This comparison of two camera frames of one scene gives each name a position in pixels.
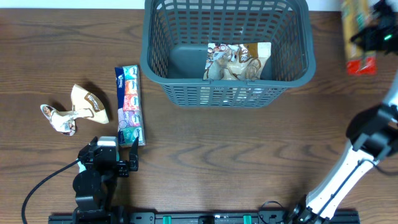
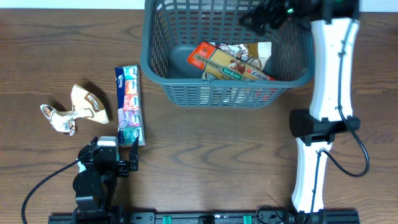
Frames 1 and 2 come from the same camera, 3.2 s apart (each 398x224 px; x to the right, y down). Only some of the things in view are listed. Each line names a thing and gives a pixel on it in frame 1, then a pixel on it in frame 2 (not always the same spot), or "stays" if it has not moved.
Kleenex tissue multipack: (130, 107) stays
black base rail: (206, 218) stays
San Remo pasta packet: (358, 16) to (219, 64)
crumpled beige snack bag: (83, 104) stays
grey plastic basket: (175, 37) stays
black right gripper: (367, 37) to (273, 14)
